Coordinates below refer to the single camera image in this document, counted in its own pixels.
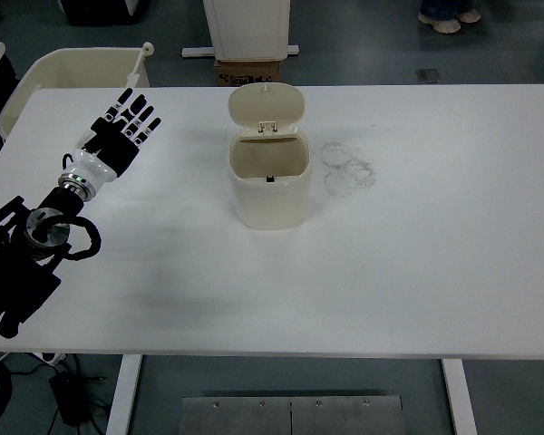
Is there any black power adapter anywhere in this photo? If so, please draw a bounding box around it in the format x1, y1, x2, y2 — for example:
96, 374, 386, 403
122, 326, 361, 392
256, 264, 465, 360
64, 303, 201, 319
49, 370, 90, 428

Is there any black box with white panel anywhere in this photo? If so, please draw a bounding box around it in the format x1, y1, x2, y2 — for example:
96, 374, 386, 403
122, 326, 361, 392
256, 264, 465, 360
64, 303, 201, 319
57, 0, 148, 27

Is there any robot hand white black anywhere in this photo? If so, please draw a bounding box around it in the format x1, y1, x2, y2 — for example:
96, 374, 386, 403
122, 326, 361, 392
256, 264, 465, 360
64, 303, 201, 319
70, 88, 162, 192

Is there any person's leg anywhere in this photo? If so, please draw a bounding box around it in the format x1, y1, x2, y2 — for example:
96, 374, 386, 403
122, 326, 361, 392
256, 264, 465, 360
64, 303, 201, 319
452, 0, 482, 24
417, 0, 462, 34

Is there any white plastic stick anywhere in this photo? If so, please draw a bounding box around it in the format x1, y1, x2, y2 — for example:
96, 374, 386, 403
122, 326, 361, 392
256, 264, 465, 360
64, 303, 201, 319
123, 42, 156, 90

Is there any white table leg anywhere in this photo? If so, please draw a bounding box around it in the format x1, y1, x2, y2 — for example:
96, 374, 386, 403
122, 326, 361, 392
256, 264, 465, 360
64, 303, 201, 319
441, 358, 480, 435
105, 354, 143, 435

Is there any cream plastic crate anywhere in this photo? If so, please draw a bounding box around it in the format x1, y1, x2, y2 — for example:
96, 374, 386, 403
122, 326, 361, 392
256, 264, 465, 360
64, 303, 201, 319
0, 47, 151, 138

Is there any brown cardboard box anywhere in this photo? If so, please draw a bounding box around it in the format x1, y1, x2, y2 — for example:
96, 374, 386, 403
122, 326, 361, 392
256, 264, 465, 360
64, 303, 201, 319
213, 58, 283, 88

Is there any cream plastic trash bin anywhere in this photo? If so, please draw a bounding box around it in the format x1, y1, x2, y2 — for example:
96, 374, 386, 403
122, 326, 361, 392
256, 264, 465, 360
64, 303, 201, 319
227, 82, 314, 231

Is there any large white waste bin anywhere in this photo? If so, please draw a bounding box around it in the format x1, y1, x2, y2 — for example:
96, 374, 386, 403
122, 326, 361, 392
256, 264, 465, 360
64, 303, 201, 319
202, 0, 292, 62

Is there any white stand foot bar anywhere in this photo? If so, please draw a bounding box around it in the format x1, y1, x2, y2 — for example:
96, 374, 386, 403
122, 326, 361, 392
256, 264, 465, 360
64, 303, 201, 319
181, 43, 302, 59

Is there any grey metal plate with screws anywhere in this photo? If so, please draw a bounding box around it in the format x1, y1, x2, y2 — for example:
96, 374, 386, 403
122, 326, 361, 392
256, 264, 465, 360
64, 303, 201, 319
181, 395, 404, 435

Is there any black floor cable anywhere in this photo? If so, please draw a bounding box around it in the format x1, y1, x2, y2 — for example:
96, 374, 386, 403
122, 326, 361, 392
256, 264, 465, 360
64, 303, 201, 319
8, 353, 111, 411

